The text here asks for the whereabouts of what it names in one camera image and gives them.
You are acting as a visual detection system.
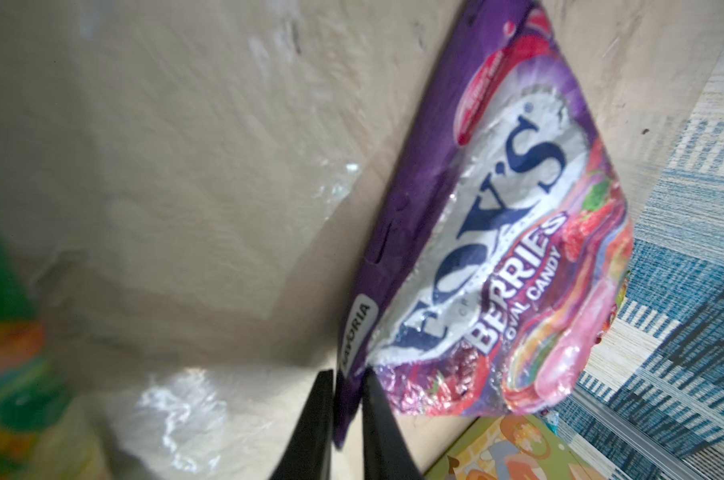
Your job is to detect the purple Fox's berries candy bag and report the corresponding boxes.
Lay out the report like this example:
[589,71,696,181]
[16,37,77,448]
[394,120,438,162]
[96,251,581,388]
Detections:
[334,1,634,446]

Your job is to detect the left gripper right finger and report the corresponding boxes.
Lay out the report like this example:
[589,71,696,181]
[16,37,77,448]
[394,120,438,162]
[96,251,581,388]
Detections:
[362,369,424,480]

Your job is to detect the white floral paper bag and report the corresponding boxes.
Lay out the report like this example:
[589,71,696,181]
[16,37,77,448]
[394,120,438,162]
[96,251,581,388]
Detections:
[424,415,605,479]

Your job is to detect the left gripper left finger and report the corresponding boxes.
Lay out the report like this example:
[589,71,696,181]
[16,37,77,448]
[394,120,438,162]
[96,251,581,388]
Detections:
[270,370,335,480]

